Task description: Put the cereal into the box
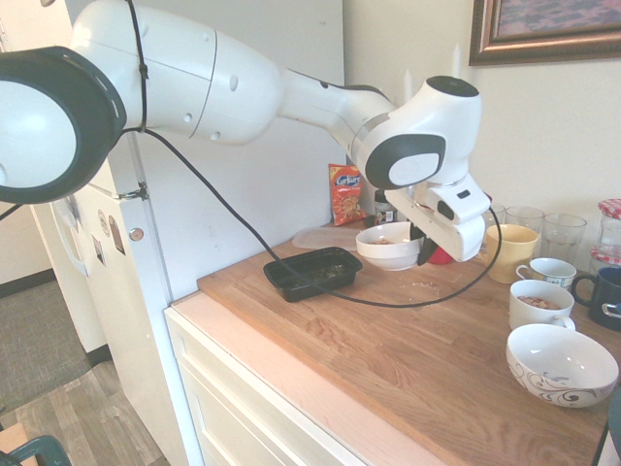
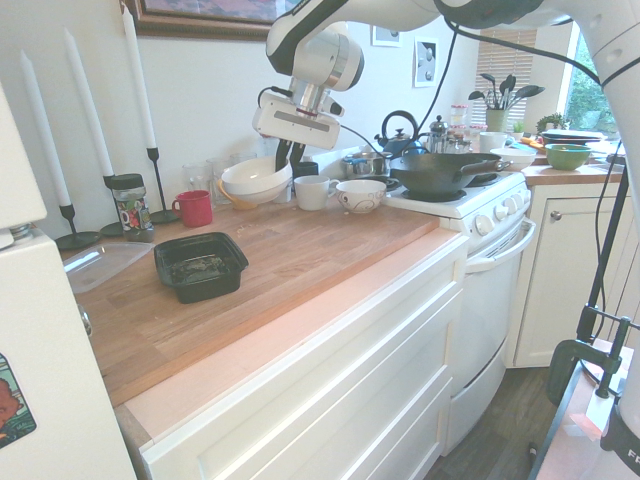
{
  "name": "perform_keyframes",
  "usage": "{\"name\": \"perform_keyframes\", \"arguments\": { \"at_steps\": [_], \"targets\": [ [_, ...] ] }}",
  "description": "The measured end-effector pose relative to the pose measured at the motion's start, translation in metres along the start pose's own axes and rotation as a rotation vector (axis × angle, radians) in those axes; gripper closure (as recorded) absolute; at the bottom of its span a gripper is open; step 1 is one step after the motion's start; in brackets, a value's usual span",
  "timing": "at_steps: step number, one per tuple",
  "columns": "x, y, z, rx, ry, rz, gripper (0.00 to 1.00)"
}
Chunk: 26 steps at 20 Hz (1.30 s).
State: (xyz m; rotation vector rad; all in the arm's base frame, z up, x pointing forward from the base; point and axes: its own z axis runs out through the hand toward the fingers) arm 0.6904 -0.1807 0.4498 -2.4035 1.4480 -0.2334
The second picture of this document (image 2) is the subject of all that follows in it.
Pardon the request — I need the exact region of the large white cup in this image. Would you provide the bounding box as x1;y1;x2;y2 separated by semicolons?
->
293;174;341;211

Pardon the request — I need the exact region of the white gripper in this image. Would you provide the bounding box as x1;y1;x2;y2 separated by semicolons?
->
251;93;343;174

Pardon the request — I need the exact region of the white drawer cabinet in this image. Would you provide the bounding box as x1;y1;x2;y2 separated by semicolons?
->
114;219;471;480

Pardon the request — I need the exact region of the wide white bowl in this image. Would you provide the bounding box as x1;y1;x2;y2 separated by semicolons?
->
489;147;537;171

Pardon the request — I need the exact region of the small wall print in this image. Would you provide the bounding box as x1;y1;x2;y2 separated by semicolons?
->
370;23;404;49

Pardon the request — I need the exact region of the clear plastic lid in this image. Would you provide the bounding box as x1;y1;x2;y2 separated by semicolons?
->
62;241;156;295

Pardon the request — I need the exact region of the red enamel mug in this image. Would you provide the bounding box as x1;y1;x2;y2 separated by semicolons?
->
171;189;214;229

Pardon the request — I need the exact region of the white mug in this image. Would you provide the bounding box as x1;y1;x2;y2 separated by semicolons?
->
478;131;516;154

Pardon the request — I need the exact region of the black bar clamp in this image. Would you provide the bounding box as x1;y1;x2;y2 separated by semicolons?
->
579;303;632;399

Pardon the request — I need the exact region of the white stove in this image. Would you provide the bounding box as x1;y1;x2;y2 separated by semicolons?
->
384;167;537;456

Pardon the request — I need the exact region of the arched picture fridge magnet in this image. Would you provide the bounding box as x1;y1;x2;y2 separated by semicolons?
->
0;352;38;449

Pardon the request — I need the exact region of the black camera stand pole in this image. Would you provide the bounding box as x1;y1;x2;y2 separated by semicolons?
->
574;139;631;346

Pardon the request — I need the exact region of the robot mounting table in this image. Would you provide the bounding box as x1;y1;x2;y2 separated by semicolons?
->
527;349;640;480

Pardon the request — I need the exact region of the pale utensil crock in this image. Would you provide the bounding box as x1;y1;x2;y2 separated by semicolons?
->
485;108;510;134

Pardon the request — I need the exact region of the white door cabinet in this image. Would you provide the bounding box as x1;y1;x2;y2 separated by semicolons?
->
512;167;640;371

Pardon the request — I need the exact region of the dark green C-clamp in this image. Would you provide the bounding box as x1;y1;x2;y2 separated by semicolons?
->
546;338;589;407

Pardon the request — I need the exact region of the plain white bowl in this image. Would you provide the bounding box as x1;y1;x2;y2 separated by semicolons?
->
220;155;294;205

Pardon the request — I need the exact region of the short white candle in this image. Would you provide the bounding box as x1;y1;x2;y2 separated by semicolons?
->
19;49;72;207

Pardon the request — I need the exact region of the black plastic food box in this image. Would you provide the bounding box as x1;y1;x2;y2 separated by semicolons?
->
153;231;250;305

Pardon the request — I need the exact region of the spice jar black lid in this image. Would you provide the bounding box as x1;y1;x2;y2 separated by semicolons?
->
109;173;155;244

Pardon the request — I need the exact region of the bamboo window blind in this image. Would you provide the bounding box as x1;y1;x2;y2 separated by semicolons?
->
477;27;539;124

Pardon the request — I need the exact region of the framed painting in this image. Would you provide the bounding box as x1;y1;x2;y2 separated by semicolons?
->
119;0;281;42

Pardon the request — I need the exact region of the tall wall print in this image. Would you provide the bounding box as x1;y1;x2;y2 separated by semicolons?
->
413;37;439;89

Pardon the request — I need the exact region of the black wok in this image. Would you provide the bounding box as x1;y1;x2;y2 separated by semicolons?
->
388;152;514;198

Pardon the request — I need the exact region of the glass french press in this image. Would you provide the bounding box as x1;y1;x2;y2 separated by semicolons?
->
427;114;451;155

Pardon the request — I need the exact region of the tall white candle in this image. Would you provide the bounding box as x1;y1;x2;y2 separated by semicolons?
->
121;3;157;149

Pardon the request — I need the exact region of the green bowl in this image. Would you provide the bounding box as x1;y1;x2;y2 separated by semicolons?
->
544;142;593;171

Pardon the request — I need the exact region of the potted green plant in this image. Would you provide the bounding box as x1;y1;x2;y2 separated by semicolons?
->
535;112;571;135

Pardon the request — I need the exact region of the dark baking tray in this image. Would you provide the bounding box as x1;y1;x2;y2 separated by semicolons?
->
539;128;616;146

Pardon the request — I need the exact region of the white bowl swirl pattern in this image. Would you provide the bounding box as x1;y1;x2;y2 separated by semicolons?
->
334;179;388;215

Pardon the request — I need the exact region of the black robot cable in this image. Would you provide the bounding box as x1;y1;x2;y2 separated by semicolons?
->
257;9;601;151

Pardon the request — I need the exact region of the medium white candle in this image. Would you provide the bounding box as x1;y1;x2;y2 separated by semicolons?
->
63;27;115;177

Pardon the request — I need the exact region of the silver pot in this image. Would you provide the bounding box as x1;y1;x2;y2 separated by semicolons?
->
341;152;394;179

